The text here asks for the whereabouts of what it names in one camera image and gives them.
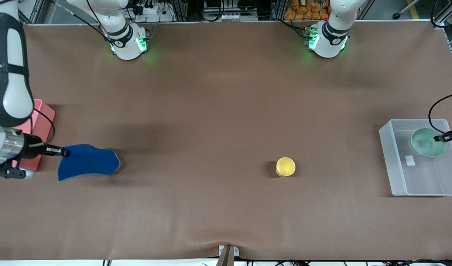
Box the pink plastic bin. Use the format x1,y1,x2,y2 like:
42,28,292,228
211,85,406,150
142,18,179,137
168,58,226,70
12,99,56,172

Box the clear plastic bin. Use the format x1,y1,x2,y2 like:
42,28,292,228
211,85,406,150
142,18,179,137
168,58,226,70
379,118,452,197

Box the white power strip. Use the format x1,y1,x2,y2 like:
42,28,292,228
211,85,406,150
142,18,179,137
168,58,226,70
136,3,175,23

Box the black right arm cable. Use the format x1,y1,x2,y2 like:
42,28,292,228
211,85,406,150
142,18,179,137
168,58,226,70
33,108,56,146

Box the yellow cup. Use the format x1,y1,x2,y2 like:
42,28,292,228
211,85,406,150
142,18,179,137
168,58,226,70
275,157,296,177

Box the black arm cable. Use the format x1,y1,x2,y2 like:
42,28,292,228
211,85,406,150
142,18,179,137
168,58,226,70
428,91,452,135
33,108,56,146

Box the metal clamp bracket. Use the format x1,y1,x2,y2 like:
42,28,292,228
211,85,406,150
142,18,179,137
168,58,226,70
218,245,240,266

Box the aluminium profile rail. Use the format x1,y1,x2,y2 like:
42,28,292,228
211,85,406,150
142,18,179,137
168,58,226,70
433,7,452,29

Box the aluminium frame post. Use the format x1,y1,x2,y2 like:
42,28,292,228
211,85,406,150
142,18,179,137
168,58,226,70
21,0,45,24

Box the orange snack bags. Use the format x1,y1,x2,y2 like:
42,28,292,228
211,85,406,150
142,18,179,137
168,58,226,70
284,0,332,21

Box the blue cloth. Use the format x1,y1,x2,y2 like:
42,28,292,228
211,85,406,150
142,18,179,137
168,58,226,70
57,144,121,183

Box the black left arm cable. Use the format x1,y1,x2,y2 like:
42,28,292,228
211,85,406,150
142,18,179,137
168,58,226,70
428,91,452,135

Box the brown table mat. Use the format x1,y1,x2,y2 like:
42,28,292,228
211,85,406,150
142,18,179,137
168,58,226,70
0,20,452,261

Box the black caster wheel stand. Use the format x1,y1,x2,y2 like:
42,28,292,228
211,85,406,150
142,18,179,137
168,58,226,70
393,0,422,20

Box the light green bowl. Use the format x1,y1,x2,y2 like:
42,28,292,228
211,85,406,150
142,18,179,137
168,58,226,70
411,128,447,157

